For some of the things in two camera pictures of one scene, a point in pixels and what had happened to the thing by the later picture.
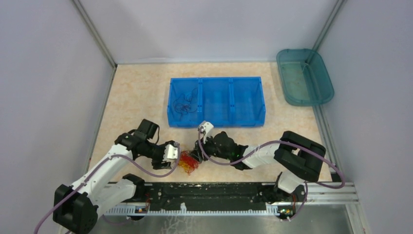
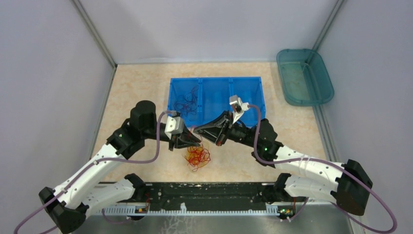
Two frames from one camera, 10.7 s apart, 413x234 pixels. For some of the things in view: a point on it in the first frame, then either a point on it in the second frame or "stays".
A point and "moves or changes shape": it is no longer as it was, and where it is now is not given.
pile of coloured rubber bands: (188, 169) moves or changes shape
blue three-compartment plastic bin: (224, 101) stays
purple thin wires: (184, 104) stays
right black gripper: (197, 153) to (213, 130)
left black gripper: (157, 164) to (180, 140)
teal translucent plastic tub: (305, 78) stays
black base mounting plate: (207, 196) stays
